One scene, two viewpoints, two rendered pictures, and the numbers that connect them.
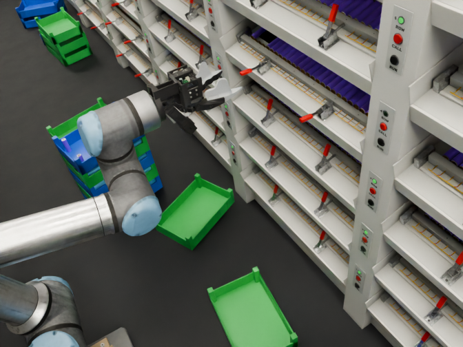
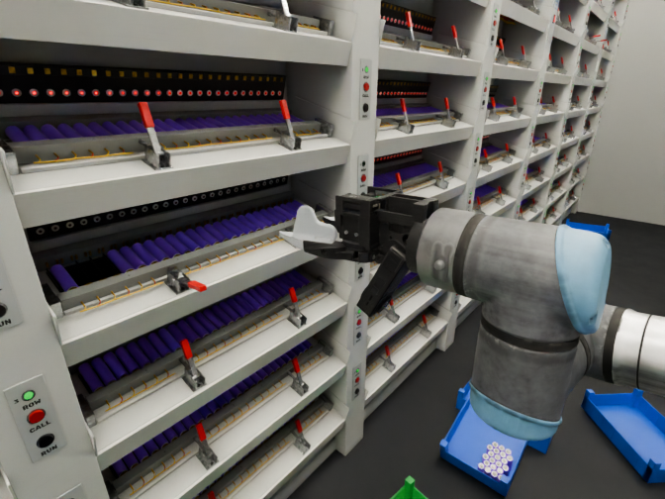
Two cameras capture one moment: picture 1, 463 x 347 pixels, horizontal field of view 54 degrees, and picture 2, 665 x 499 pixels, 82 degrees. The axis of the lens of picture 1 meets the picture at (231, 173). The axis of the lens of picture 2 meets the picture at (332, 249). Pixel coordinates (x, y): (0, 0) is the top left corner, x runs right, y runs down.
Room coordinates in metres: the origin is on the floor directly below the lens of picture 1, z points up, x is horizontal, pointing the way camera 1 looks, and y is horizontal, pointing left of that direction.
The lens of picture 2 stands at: (1.10, 0.48, 1.06)
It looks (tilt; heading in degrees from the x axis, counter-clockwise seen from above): 22 degrees down; 246
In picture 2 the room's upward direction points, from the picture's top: straight up
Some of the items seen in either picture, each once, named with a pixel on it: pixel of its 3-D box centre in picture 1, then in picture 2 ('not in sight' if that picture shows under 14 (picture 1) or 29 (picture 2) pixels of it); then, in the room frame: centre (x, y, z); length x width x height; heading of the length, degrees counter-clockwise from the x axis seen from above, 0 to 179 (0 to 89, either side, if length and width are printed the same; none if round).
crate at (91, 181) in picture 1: (105, 151); not in sight; (1.44, 0.50, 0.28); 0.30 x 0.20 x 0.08; 125
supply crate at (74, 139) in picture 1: (99, 136); not in sight; (1.44, 0.50, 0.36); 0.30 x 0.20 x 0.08; 125
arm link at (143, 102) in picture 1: (144, 111); (447, 249); (0.83, 0.17, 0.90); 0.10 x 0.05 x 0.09; 25
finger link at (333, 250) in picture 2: not in sight; (336, 246); (0.91, 0.06, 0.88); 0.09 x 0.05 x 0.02; 137
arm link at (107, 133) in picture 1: (109, 128); (531, 271); (0.79, 0.25, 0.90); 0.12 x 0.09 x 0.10; 115
